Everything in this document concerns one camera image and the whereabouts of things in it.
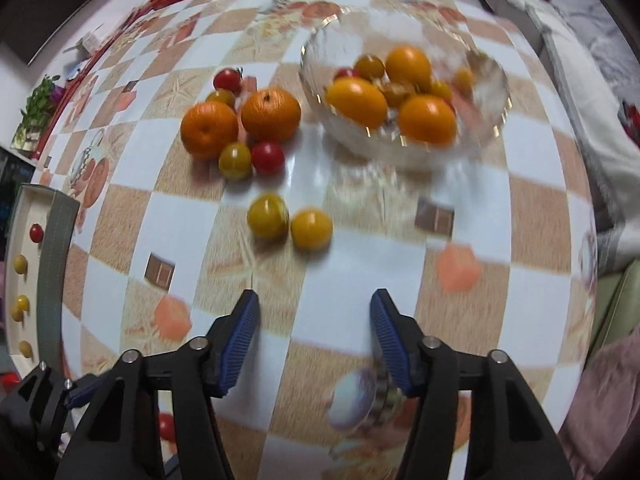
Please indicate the white drawer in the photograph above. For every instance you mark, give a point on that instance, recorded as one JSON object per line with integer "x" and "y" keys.
{"x": 27, "y": 285}

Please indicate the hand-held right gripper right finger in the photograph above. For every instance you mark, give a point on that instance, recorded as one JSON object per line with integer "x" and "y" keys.
{"x": 392, "y": 345}

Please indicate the red plastic object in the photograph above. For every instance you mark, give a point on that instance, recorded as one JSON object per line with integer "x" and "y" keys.
{"x": 7, "y": 382}

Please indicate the green potted plant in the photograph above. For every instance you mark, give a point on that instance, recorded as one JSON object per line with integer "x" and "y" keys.
{"x": 40, "y": 100}

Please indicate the brownish yellow cherry tomato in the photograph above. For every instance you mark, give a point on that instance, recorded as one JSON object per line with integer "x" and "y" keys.
{"x": 395, "y": 92}

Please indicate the dark glass cabinet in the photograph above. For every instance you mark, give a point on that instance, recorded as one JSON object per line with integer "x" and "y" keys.
{"x": 7, "y": 175}

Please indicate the dark television screen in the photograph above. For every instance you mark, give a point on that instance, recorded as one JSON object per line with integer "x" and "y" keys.
{"x": 50, "y": 0}

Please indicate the orange mandarin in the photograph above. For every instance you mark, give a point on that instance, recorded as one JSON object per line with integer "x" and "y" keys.
{"x": 407, "y": 66}
{"x": 427, "y": 119}
{"x": 209, "y": 129}
{"x": 270, "y": 115}

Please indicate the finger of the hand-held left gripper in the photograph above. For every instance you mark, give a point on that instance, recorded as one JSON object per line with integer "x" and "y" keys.
{"x": 82, "y": 392}

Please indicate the checkered printed tablecloth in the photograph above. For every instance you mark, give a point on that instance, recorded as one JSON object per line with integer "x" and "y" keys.
{"x": 350, "y": 270}

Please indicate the white quilted blanket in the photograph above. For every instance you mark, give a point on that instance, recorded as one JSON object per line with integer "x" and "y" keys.
{"x": 575, "y": 85}

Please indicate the small cardboard box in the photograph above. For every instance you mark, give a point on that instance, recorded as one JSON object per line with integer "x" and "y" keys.
{"x": 90, "y": 40}

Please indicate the dusty pink blanket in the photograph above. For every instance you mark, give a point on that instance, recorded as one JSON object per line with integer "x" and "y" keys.
{"x": 610, "y": 410}

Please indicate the clear glass bowl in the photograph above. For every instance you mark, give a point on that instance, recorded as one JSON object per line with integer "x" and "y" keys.
{"x": 400, "y": 155}

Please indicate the light green sofa cushion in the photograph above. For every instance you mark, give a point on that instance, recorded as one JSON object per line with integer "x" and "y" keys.
{"x": 620, "y": 300}

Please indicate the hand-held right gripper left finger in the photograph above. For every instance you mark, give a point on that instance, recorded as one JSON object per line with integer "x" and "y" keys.
{"x": 235, "y": 345}

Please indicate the yellow-green cherry tomato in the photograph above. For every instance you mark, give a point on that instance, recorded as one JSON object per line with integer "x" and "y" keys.
{"x": 235, "y": 160}
{"x": 267, "y": 216}
{"x": 220, "y": 97}

